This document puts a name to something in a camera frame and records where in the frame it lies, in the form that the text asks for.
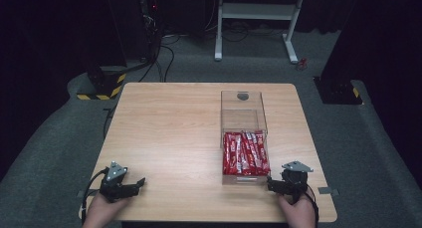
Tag black floor cables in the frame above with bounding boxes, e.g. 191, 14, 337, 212
137, 32, 182, 84

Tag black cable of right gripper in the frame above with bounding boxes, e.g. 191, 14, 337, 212
304, 184, 320, 227

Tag black yellow striped stand base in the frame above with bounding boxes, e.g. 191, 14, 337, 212
76, 66, 128, 102

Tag white metal stand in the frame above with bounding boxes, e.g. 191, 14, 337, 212
213, 0, 308, 65

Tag clear acrylic box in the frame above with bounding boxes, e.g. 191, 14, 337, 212
219, 89, 271, 186

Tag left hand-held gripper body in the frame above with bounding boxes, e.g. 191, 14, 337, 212
99, 160, 140, 203

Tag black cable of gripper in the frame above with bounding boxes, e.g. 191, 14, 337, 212
81, 166, 110, 225
304, 184, 320, 227

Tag grey tape piece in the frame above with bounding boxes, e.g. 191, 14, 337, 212
317, 186, 340, 196
76, 189, 101, 199

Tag person's left hand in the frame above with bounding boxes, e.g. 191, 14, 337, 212
82, 191, 131, 228

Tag dark equipment rack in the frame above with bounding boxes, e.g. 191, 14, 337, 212
132, 0, 165, 62

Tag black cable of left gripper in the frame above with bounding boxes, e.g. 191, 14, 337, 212
81, 166, 110, 225

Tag dark curtain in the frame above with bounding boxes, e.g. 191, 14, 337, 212
0, 0, 128, 182
319, 0, 422, 181

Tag row of red snack packets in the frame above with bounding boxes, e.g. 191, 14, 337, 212
222, 129, 272, 177

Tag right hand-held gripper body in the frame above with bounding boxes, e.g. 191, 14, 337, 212
279, 159, 315, 204

